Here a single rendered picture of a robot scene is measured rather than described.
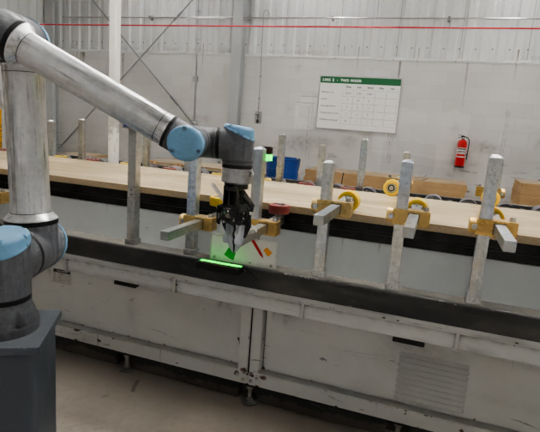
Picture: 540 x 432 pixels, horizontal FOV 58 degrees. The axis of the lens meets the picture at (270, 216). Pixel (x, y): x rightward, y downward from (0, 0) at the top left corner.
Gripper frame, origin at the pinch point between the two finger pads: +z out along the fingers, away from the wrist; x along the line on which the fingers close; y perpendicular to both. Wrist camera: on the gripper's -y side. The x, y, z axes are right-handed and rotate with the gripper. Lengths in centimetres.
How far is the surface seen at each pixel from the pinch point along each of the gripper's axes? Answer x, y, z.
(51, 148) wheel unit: -195, -134, -11
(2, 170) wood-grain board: -142, -46, -7
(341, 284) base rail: 29.7, -23.1, 13.0
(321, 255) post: 21.4, -25.2, 4.7
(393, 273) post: 46, -25, 7
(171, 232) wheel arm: -23.6, -2.5, -0.9
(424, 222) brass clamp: 53, -24, -11
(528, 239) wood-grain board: 87, -46, -6
